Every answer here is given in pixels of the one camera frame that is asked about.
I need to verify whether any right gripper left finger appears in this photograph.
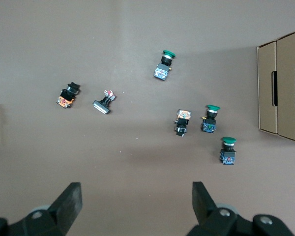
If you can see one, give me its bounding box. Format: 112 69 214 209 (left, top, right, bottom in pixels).
0 182 83 236

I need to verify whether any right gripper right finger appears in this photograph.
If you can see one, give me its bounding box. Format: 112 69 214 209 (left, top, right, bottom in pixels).
185 181 295 236

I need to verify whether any green mushroom button blue block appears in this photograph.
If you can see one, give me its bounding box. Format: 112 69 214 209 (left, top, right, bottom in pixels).
220 137 237 165
153 50 177 81
200 104 221 134

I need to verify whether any brown cardboard box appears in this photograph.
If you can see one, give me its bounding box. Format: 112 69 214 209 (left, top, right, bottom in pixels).
256 27 295 146

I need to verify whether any brown paper table cover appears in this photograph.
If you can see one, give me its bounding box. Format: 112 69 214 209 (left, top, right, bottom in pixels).
0 0 295 236

